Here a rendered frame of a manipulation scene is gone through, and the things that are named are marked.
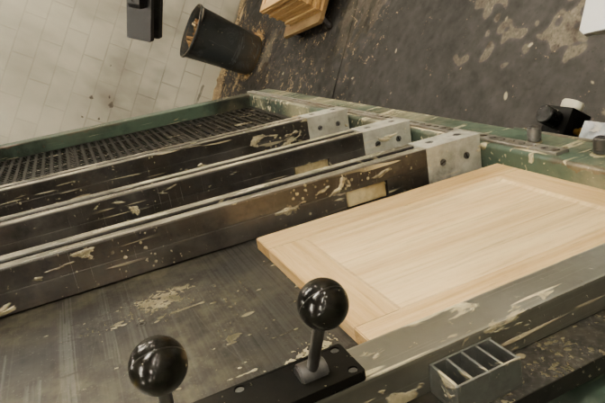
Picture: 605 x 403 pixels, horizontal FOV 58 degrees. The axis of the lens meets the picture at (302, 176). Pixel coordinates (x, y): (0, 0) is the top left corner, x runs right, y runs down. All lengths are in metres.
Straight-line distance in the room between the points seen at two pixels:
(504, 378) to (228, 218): 0.51
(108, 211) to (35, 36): 4.99
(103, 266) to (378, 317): 0.44
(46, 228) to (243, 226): 0.38
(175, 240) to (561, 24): 1.90
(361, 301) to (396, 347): 0.13
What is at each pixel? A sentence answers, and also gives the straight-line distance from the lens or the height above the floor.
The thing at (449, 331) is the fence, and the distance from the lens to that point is 0.55.
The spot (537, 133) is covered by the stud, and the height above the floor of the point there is 0.87.
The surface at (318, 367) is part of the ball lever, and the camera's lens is 0.49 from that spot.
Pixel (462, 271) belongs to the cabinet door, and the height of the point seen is 1.16.
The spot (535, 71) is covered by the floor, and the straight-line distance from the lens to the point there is 2.42.
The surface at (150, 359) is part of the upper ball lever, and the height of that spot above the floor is 1.55.
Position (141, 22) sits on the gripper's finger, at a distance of 0.65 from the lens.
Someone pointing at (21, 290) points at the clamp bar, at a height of 1.61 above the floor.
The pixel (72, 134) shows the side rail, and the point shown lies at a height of 1.51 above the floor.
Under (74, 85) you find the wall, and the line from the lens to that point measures 5.97.
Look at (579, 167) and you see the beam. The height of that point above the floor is 0.90.
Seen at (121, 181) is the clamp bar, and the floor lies 1.44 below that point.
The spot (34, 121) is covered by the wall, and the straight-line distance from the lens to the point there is 5.92.
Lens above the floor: 1.66
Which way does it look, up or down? 27 degrees down
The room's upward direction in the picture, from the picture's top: 72 degrees counter-clockwise
